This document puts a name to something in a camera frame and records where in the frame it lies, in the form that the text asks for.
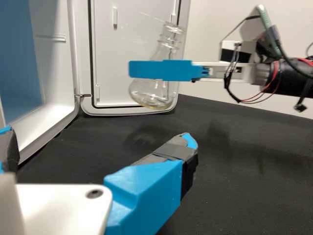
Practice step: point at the incubator door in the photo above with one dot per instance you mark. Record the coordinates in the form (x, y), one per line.
(137, 36)

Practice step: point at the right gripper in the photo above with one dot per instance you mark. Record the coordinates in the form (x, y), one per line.
(247, 73)

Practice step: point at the right wrist camera phone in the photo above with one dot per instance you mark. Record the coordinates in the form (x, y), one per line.
(252, 29)

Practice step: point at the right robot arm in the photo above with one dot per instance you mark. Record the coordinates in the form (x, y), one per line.
(291, 78)

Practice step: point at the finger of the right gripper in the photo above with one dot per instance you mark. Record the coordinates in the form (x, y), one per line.
(156, 69)

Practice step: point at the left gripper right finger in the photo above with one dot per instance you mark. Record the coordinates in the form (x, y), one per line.
(146, 186)

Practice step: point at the white incubator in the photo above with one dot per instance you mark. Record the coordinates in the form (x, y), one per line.
(56, 73)

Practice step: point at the clear flask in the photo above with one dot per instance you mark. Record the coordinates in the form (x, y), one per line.
(149, 94)

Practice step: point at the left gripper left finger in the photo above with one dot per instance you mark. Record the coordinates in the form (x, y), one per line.
(9, 151)

